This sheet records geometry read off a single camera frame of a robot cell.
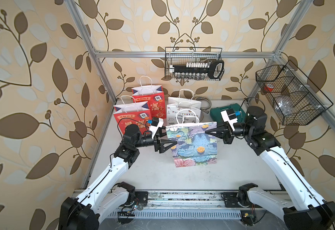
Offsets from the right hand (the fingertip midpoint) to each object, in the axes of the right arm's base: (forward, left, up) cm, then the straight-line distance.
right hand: (204, 130), depth 61 cm
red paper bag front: (+20, +37, -10) cm, 43 cm away
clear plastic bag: (+13, -42, -1) cm, 44 cm away
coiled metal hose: (+41, -12, -33) cm, 54 cm away
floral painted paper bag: (-4, +4, -7) cm, 9 cm away
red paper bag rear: (+35, +25, -11) cm, 44 cm away
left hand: (+1, +14, -5) cm, 15 cm away
